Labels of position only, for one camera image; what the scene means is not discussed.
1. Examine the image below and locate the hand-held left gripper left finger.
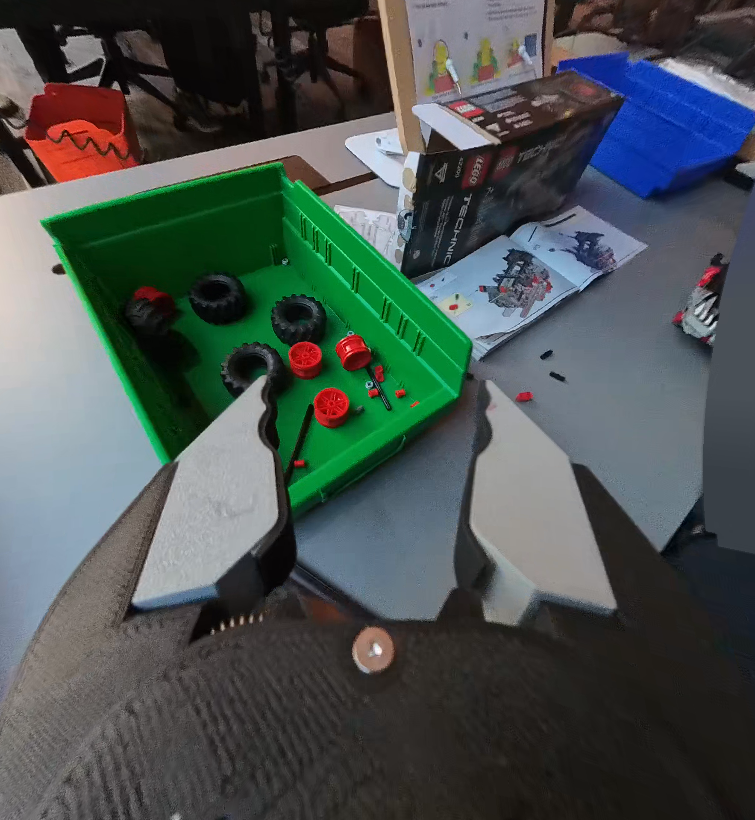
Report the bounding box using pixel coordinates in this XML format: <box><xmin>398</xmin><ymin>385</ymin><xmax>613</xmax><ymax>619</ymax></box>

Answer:
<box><xmin>130</xmin><ymin>375</ymin><xmax>298</xmax><ymax>609</ymax></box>

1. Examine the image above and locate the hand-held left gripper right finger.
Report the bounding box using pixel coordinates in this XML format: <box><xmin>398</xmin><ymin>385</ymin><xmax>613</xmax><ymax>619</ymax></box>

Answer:
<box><xmin>453</xmin><ymin>379</ymin><xmax>618</xmax><ymax>627</ymax></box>

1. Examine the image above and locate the long black lego axle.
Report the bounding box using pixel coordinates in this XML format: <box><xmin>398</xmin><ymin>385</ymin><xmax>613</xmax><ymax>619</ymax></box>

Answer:
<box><xmin>284</xmin><ymin>404</ymin><xmax>314</xmax><ymax>486</ymax></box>

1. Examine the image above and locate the grey dinosaur lego model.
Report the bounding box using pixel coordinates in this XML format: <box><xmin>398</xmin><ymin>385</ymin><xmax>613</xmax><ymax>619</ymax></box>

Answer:
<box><xmin>672</xmin><ymin>253</ymin><xmax>732</xmax><ymax>348</ymax></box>

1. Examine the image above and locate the green plastic bin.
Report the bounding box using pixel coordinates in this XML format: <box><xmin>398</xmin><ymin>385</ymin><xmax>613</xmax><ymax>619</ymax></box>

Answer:
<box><xmin>39</xmin><ymin>161</ymin><xmax>474</xmax><ymax>518</ymax></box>

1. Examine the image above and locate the lego instruction booklet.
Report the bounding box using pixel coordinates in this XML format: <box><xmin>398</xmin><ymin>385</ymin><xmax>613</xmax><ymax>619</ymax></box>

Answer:
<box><xmin>412</xmin><ymin>205</ymin><xmax>649</xmax><ymax>360</ymax></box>

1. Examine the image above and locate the black lego set box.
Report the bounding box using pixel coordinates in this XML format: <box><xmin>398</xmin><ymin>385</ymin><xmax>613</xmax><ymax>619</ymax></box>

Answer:
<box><xmin>400</xmin><ymin>70</ymin><xmax>626</xmax><ymax>279</ymax></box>

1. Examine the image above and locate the sticker sheet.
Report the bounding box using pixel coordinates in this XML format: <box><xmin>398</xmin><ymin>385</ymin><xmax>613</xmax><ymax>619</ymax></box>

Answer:
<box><xmin>332</xmin><ymin>205</ymin><xmax>405</xmax><ymax>270</ymax></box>

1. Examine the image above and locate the grey stand base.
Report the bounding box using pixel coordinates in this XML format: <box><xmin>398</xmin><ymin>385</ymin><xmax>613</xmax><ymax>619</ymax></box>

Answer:
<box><xmin>344</xmin><ymin>128</ymin><xmax>411</xmax><ymax>188</ymax></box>

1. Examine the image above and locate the blue plastic bin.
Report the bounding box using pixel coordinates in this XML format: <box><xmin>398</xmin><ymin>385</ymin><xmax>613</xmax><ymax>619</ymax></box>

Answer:
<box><xmin>555</xmin><ymin>53</ymin><xmax>755</xmax><ymax>199</ymax></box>

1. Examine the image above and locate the orange floor container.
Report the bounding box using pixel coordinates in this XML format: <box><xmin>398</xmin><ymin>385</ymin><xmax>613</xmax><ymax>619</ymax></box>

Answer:
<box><xmin>24</xmin><ymin>83</ymin><xmax>143</xmax><ymax>185</ymax></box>

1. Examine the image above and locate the pale crumpled sheet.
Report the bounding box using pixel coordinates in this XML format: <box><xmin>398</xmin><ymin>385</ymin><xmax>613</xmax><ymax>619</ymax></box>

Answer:
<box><xmin>659</xmin><ymin>58</ymin><xmax>755</xmax><ymax>120</ymax></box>

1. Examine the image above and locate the black wavy cord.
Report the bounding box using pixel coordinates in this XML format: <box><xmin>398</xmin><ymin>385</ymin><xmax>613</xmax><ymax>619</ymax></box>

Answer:
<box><xmin>28</xmin><ymin>125</ymin><xmax>138</xmax><ymax>161</ymax></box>

